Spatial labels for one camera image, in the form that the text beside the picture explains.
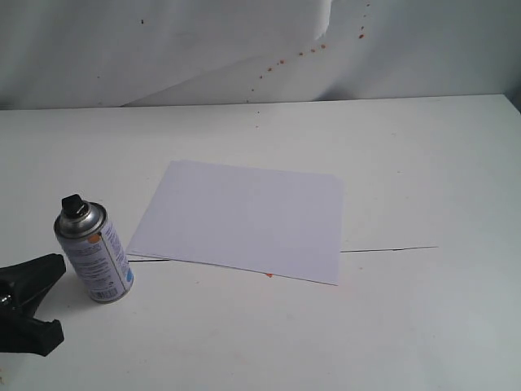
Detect silver spray can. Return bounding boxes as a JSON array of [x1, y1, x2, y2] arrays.
[[53, 194, 134, 303]]

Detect white backdrop sheet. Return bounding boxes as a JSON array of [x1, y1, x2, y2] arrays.
[[1, 1, 520, 109]]

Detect white paper sheet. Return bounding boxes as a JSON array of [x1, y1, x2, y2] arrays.
[[127, 160, 344, 285]]

